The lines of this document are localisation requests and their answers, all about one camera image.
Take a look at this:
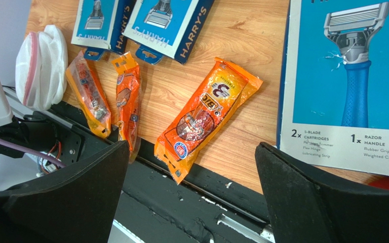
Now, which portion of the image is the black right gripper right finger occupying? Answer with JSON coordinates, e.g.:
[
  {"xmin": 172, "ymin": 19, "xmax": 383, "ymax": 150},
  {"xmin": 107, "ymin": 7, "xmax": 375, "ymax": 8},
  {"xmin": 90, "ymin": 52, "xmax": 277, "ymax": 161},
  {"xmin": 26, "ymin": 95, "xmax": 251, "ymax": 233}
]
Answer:
[{"xmin": 255, "ymin": 142, "xmax": 389, "ymax": 242}]

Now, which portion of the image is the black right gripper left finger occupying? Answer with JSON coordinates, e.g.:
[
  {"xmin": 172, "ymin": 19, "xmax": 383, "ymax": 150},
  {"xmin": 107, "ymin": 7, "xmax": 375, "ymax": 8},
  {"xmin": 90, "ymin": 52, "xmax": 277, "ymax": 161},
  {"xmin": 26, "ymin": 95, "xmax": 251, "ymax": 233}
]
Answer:
[{"xmin": 0, "ymin": 141, "xmax": 130, "ymax": 242}]

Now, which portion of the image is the orange Bic razor bag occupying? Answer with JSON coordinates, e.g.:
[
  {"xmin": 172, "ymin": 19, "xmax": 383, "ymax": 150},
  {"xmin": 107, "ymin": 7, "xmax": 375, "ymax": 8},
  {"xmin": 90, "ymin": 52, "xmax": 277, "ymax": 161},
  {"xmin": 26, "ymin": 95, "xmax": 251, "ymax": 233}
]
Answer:
[
  {"xmin": 65, "ymin": 50, "xmax": 111, "ymax": 139},
  {"xmin": 154, "ymin": 57, "xmax": 263, "ymax": 184},
  {"xmin": 112, "ymin": 52, "xmax": 142, "ymax": 163}
]

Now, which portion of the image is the blue Harry's razor box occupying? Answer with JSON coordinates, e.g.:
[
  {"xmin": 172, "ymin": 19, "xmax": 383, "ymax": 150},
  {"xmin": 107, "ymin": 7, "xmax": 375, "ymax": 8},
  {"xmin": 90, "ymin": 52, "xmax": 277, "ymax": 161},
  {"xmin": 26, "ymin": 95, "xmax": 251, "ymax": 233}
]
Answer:
[
  {"xmin": 71, "ymin": 0, "xmax": 136, "ymax": 61},
  {"xmin": 277, "ymin": 0, "xmax": 389, "ymax": 176},
  {"xmin": 123, "ymin": 0, "xmax": 214, "ymax": 65}
]

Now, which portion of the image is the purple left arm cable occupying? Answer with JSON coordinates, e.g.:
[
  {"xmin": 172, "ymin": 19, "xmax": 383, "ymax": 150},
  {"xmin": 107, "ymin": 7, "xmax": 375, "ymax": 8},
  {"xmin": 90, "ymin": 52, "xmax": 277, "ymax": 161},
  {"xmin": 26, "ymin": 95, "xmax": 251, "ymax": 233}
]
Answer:
[{"xmin": 0, "ymin": 128, "xmax": 66, "ymax": 189}]

